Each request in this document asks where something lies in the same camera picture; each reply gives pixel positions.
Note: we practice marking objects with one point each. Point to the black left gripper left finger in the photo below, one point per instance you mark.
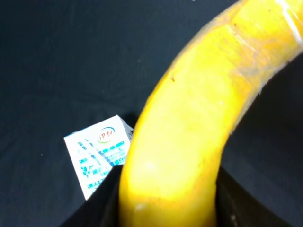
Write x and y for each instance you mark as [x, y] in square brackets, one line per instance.
[101, 209]

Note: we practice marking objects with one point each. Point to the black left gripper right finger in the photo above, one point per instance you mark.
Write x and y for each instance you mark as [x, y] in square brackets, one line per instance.
[235, 207]

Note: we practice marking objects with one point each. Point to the yellow banana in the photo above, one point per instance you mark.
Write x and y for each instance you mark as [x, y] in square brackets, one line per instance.
[170, 173]

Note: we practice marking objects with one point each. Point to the white milk carton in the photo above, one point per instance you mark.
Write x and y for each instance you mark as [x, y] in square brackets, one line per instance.
[95, 150]

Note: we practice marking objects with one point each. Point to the black tablecloth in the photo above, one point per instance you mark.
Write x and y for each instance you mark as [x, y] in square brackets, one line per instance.
[68, 64]

